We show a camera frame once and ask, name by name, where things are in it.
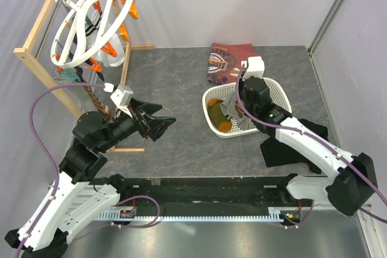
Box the wooden drying rack frame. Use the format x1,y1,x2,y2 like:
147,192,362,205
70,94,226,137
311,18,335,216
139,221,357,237
13,0,155,153

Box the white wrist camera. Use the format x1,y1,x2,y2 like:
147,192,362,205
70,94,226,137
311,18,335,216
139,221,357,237
241,56,265,80
104,83,134,117

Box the brown striped sock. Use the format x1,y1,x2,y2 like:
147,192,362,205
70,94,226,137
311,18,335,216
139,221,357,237
83,86,111,121
233,69,244,119

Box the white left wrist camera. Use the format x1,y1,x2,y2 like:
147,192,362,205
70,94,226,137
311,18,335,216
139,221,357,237
104,83,134,117

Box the red printed t-shirt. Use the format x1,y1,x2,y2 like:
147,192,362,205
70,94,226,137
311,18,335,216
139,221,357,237
207,43,259,85

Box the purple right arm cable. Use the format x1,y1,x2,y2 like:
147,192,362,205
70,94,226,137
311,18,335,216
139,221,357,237
235,69,387,224

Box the black folded garment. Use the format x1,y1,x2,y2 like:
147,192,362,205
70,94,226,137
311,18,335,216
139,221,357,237
260,118,328,175

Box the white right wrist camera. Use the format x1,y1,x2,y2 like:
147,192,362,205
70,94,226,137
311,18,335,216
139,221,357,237
241,56,265,80

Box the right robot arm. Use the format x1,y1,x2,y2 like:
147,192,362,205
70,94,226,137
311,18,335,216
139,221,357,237
236,77,378,216

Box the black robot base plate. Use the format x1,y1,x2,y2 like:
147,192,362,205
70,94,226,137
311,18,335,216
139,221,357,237
121,176,311,218

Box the aluminium frame rail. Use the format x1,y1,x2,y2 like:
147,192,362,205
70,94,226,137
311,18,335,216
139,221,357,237
48,184,376,213

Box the slotted cable duct rail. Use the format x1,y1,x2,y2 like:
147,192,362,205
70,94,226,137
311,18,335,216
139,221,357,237
94,208,301,222

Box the white perforated plastic basket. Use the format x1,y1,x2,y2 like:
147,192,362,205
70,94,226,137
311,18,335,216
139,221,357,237
202,77,292,138

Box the white sock black stripes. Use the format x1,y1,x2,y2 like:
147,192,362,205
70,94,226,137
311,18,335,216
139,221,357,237
85,10,125,68

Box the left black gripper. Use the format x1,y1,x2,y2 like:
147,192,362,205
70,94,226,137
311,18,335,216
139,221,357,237
97,96,177,152

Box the white round sock hanger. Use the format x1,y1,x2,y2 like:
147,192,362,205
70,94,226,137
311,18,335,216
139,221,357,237
50,0,134,69

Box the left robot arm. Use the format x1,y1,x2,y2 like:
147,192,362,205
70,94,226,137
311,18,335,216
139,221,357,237
5,99,176,257

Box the grey sock black stripes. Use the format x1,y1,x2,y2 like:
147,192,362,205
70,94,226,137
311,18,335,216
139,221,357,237
236,117,257,134

